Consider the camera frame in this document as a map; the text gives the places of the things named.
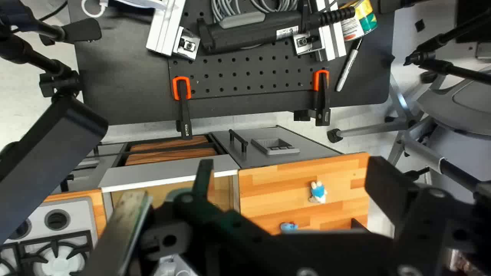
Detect white and blue toy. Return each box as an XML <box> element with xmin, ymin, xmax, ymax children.
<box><xmin>307</xmin><ymin>179</ymin><xmax>329</xmax><ymax>206</ymax></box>

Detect grey office chair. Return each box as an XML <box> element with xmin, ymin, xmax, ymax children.
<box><xmin>327</xmin><ymin>0</ymin><xmax>491</xmax><ymax>206</ymax></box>

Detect silver marker pen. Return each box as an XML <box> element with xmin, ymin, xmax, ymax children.
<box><xmin>335</xmin><ymin>38</ymin><xmax>365</xmax><ymax>94</ymax></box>

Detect orange handled black clamp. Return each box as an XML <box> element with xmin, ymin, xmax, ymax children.
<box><xmin>293</xmin><ymin>69</ymin><xmax>333</xmax><ymax>127</ymax></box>
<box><xmin>171</xmin><ymin>75</ymin><xmax>195</xmax><ymax>140</ymax></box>

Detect small blue object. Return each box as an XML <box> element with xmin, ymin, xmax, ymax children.
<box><xmin>279</xmin><ymin>219</ymin><xmax>299</xmax><ymax>236</ymax></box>

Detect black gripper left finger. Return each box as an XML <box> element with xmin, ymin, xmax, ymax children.
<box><xmin>192</xmin><ymin>158</ymin><xmax>215</xmax><ymax>202</ymax></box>

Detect black tripod legs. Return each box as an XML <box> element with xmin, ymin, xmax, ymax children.
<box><xmin>404</xmin><ymin>8</ymin><xmax>491</xmax><ymax>86</ymax></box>

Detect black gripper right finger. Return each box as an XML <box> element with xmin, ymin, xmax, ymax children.
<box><xmin>364</xmin><ymin>155</ymin><xmax>427</xmax><ymax>242</ymax></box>

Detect black power strip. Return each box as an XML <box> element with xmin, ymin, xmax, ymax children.
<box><xmin>198</xmin><ymin>6</ymin><xmax>358</xmax><ymax>55</ymax></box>

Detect black perforated pegboard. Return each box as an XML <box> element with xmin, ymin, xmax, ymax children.
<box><xmin>167</xmin><ymin>35</ymin><xmax>341</xmax><ymax>101</ymax></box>

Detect grey metal tray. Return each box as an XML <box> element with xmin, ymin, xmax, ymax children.
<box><xmin>210</xmin><ymin>124</ymin><xmax>344</xmax><ymax>170</ymax></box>

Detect black upright panel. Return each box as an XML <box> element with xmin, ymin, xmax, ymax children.
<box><xmin>0</xmin><ymin>94</ymin><xmax>111</xmax><ymax>242</ymax></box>

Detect white aluminium extrusion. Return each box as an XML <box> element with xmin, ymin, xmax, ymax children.
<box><xmin>144</xmin><ymin>0</ymin><xmax>189</xmax><ymax>58</ymax></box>

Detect wooden kitchen counter block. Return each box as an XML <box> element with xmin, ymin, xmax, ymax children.
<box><xmin>238</xmin><ymin>152</ymin><xmax>372</xmax><ymax>236</ymax></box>

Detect grey toy stove burner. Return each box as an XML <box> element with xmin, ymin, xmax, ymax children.
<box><xmin>0</xmin><ymin>196</ymin><xmax>100</xmax><ymax>276</ymax></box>

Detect black camera tripod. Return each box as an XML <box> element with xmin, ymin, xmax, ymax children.
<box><xmin>0</xmin><ymin>0</ymin><xmax>105</xmax><ymax>100</ymax></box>

